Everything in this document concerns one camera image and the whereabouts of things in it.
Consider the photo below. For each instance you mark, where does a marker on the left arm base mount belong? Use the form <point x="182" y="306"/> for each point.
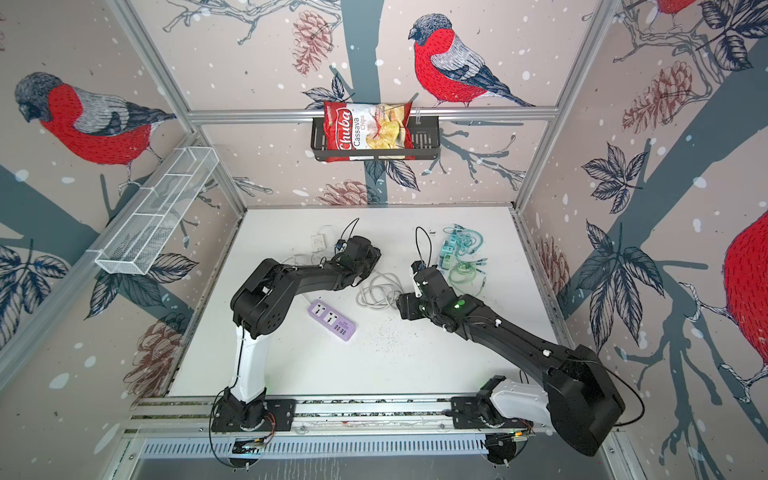
<point x="261" y="415"/>

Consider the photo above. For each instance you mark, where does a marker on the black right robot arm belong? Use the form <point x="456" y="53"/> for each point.
<point x="582" y="402"/>

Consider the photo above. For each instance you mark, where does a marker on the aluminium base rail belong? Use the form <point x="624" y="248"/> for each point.
<point x="342" y="415"/>

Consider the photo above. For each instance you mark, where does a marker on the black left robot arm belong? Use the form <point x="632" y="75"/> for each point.
<point x="262" y="303"/>

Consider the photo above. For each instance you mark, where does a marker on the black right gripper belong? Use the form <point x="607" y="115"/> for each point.
<point x="407" y="307"/>

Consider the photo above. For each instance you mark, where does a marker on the white blue power strip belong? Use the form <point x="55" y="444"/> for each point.
<point x="382" y="290"/>

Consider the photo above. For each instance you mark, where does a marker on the light green charger with cable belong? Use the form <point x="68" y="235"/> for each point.
<point x="468" y="276"/>

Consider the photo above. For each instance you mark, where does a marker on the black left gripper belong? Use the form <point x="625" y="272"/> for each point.
<point x="374" y="255"/>

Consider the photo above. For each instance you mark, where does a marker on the black wire wall basket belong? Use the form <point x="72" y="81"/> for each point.
<point x="418" y="140"/>

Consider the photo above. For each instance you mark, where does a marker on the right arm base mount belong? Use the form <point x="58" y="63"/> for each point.
<point x="473" y="413"/>

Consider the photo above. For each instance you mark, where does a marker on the teal charger with cable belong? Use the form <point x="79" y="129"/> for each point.
<point x="452" y="246"/>

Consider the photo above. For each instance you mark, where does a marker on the red cassava chips bag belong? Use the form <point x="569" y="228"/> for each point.
<point x="352" y="127"/>

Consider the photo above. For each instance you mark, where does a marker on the white mesh wall shelf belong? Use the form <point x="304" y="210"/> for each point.
<point x="142" y="237"/>

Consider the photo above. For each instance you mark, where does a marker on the purple power strip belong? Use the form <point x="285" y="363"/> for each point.
<point x="332" y="320"/>

